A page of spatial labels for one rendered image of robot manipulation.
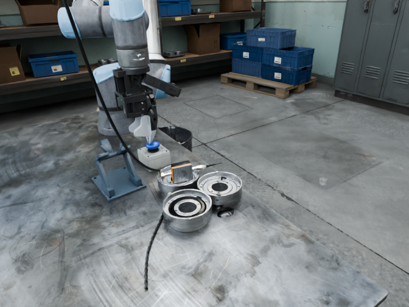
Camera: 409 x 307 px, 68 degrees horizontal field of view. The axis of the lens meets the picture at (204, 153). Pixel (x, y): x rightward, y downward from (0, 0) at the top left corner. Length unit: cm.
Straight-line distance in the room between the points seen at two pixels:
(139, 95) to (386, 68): 347
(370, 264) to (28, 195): 156
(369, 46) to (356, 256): 275
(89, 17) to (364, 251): 166
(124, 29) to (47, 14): 328
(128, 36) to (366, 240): 164
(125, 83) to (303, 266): 55
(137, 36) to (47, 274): 52
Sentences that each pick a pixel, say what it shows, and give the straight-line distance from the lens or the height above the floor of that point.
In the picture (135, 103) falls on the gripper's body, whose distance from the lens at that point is 77.
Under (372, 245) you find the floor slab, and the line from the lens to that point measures 194.
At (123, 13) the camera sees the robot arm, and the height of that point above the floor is 120.
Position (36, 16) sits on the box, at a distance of 400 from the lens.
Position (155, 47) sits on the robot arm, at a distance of 110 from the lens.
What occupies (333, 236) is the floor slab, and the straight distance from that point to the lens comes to 192.
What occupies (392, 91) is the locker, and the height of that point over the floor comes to 24.
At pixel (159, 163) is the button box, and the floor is 82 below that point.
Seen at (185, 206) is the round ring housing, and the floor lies 82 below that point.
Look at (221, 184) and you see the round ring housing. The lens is 74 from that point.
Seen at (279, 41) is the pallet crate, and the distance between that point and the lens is 435.
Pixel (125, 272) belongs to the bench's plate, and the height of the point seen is 80.
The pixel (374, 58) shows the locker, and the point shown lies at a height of 55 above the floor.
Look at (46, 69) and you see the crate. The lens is 410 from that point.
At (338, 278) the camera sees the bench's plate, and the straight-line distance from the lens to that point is 59.
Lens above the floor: 123
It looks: 27 degrees down
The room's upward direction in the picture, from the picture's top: 2 degrees counter-clockwise
